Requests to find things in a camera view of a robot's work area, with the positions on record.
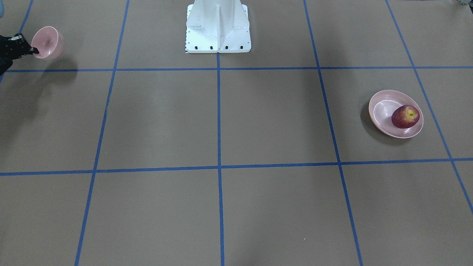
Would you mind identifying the pink bowl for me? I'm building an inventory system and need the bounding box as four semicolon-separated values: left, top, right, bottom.
31;26;66;60

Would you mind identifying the white pedestal column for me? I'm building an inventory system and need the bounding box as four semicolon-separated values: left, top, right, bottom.
185;0;252;54

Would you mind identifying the red apple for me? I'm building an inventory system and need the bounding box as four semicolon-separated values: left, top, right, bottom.
391;105;421;129

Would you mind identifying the pink plate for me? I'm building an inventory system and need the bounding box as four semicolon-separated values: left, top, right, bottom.
368;90;424;139

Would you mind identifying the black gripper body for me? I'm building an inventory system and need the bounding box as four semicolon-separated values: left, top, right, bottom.
0;35;15;76

